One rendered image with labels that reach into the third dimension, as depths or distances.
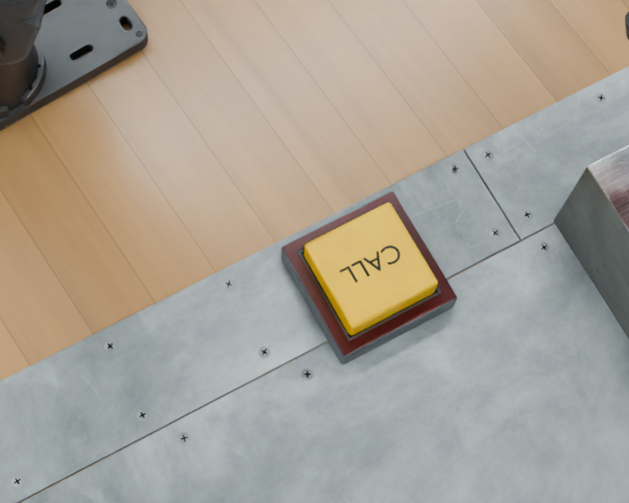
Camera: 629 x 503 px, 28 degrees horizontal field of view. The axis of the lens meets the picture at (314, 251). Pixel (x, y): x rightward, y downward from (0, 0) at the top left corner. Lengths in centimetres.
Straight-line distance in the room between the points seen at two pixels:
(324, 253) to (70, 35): 23
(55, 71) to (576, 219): 35
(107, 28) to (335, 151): 17
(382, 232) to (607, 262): 14
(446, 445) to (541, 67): 26
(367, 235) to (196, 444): 16
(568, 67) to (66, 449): 41
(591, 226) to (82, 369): 32
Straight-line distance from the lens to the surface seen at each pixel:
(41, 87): 83
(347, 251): 75
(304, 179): 81
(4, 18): 70
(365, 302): 74
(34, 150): 83
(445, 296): 76
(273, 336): 77
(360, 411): 76
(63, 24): 85
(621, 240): 74
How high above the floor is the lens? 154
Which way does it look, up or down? 71 degrees down
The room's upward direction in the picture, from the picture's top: 6 degrees clockwise
